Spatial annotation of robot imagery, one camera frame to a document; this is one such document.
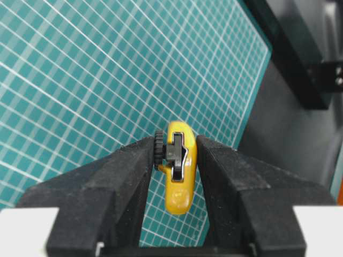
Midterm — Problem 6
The green cutting mat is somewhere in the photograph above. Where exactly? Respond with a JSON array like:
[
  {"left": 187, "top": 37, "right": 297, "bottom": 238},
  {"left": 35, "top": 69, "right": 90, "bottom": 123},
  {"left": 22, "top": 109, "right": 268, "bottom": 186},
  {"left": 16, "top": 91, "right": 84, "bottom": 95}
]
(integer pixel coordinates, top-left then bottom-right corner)
[{"left": 0, "top": 0, "right": 273, "bottom": 248}]

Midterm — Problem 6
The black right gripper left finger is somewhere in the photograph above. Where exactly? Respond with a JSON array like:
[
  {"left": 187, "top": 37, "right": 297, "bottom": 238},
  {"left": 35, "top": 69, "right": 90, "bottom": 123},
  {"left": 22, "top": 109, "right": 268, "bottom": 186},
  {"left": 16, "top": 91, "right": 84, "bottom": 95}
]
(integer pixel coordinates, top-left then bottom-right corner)
[{"left": 17, "top": 137, "right": 154, "bottom": 256}]

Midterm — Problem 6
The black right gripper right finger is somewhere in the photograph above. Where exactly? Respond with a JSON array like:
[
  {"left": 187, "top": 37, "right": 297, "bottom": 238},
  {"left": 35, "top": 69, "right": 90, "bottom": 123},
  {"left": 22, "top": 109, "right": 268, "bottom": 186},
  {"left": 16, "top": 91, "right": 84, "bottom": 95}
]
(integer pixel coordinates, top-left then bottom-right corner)
[{"left": 196, "top": 135, "right": 335, "bottom": 256}]

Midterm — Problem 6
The black rack base foot right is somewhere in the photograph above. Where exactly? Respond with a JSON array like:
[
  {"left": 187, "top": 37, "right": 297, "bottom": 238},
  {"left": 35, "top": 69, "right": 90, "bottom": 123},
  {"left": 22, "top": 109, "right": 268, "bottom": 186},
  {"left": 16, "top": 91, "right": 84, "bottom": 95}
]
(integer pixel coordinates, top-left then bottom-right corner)
[{"left": 244, "top": 1, "right": 334, "bottom": 110}]

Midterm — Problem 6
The yellow utility cutter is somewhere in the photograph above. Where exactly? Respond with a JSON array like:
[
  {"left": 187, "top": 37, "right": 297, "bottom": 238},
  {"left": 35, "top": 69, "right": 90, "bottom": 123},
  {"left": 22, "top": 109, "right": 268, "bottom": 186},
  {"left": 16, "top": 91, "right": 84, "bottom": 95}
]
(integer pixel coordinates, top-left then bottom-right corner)
[{"left": 154, "top": 120, "right": 197, "bottom": 215}]

